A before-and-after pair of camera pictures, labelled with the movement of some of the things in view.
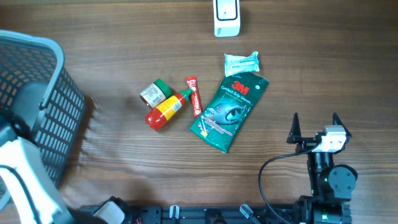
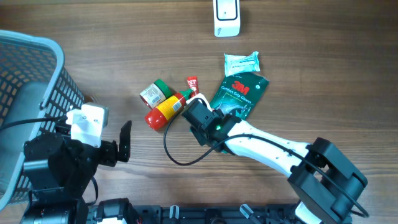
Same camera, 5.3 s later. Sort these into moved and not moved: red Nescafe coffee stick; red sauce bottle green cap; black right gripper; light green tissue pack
Moved: black right gripper
Not moved: light green tissue pack; red Nescafe coffee stick; red sauce bottle green cap
